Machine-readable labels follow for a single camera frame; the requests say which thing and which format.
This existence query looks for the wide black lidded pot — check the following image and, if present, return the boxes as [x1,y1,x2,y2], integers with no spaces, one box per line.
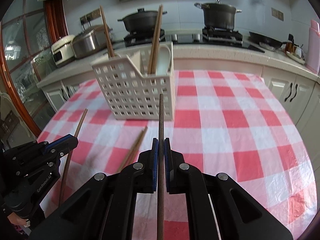
[118,8,158,34]

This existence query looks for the red framed glass door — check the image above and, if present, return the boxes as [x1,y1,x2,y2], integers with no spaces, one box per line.
[1,0,67,137]

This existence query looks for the white ceramic spoon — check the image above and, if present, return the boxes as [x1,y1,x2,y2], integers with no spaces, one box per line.
[156,45,171,76]

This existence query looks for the white lower kitchen cabinets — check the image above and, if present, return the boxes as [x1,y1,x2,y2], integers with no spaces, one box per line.
[37,57,320,136]

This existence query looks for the condiment bottles on plate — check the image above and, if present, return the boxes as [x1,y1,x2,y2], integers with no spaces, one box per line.
[284,34,305,65]

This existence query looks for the brown wooden chopstick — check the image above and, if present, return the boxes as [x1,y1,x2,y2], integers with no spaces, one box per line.
[100,5,114,58]
[125,126,148,166]
[117,126,148,173]
[157,94,165,240]
[58,108,89,207]
[148,4,163,75]
[152,10,163,74]

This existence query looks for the tall black lidded pot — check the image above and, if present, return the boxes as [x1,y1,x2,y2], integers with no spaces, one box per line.
[194,0,242,31]

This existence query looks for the gold wall socket panel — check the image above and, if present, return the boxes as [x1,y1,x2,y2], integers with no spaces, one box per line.
[80,8,101,25]

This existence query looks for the white perforated utensil basket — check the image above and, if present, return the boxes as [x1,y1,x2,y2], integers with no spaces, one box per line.
[91,42,175,121]

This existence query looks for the black glass gas hob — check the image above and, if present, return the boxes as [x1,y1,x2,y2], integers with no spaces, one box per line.
[124,27,265,53]

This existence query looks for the gold wall switch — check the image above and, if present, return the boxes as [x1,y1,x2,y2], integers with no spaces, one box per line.
[271,8,284,21]

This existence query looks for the pink white checkered tablecloth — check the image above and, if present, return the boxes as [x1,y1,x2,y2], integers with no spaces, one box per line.
[39,70,317,238]

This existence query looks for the black frying pan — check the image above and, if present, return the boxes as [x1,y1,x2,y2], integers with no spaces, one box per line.
[249,31,293,51]

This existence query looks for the silver rice cooker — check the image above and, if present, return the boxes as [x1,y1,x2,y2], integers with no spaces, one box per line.
[71,24,107,59]

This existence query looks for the left hand dark glove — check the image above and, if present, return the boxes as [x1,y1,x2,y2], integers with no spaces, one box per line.
[2,212,30,239]

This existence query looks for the pink thermos bottle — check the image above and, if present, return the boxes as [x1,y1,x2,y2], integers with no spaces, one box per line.
[306,20,320,75]

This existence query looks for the white small cooker appliance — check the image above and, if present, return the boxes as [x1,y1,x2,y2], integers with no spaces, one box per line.
[51,35,75,68]

